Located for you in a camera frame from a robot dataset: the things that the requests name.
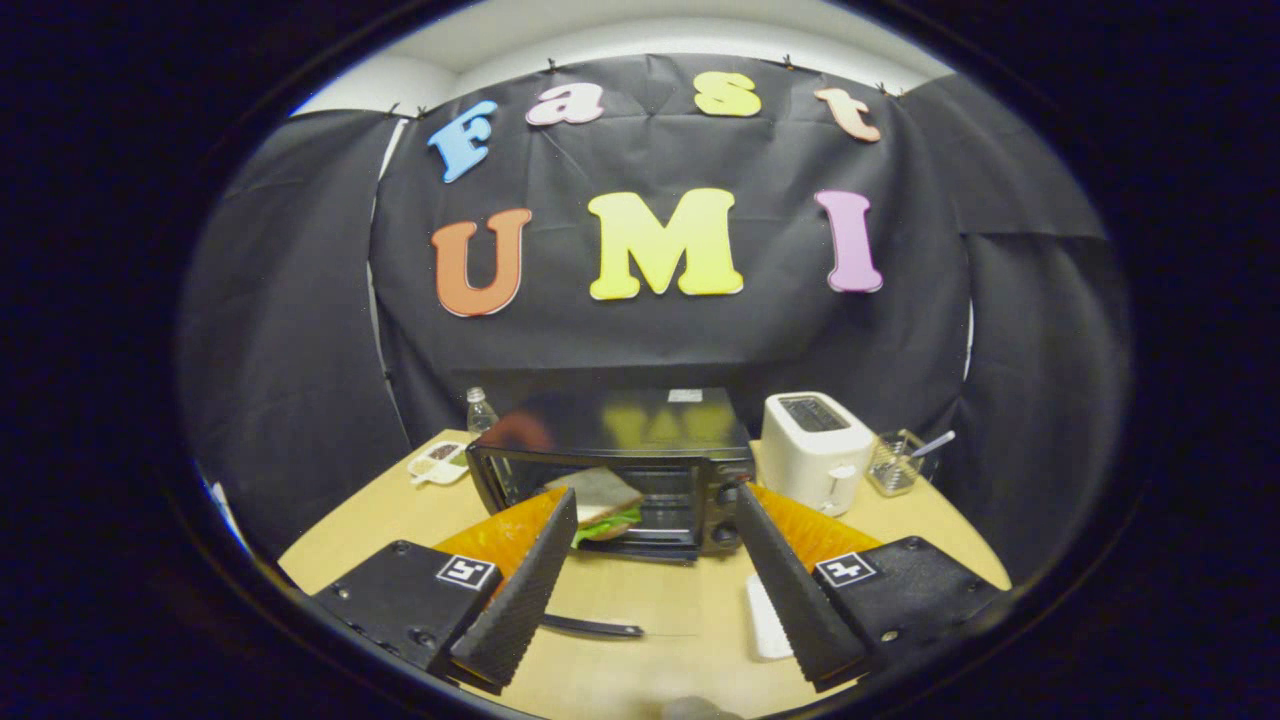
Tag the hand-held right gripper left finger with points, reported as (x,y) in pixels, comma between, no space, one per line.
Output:
(520,600)

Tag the black electric oven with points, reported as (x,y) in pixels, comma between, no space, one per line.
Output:
(640,430)

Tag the white rectangular plate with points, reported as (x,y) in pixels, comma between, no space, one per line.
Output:
(768,625)

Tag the sandwich with lettuce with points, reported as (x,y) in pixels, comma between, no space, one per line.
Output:
(600,495)

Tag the white snack tray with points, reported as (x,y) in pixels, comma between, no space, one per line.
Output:
(438,465)

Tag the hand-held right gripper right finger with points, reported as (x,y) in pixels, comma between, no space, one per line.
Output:
(790,590)

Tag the metal spoon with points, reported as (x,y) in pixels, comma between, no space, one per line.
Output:
(935,443)

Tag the white toaster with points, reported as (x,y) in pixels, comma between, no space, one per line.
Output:
(810,450)

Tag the clear glass cup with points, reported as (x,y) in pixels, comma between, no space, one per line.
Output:
(890,470)

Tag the clear plastic water bottle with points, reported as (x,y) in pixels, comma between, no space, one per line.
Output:
(481,412)

